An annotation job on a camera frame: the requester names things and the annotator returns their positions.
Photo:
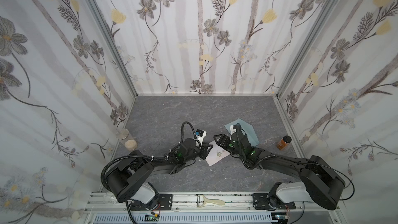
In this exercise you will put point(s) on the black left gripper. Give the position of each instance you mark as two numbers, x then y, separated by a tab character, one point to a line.
200	151

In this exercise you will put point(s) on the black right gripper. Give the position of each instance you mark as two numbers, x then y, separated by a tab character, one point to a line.
227	143

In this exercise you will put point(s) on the white floral letter paper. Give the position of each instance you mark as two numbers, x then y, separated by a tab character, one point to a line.
216	154

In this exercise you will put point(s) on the light green envelope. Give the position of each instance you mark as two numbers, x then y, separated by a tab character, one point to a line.
247	128

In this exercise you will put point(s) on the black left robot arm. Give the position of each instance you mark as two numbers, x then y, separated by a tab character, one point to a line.
125	177

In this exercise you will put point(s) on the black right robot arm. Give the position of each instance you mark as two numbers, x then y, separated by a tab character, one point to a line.
319	183

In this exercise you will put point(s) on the cream plastic peeler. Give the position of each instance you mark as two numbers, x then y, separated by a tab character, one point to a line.
204	201

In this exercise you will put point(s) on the amber bottle black cap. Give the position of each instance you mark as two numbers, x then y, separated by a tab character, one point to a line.
284	142

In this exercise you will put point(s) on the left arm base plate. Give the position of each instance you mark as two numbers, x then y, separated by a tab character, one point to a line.
155	202

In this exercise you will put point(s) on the white slotted cable duct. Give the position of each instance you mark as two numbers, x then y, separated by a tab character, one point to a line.
187	218

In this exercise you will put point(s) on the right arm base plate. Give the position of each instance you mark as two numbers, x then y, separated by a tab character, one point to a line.
270	203

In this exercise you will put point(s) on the aluminium mounting rail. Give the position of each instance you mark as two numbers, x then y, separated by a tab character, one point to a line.
181	202

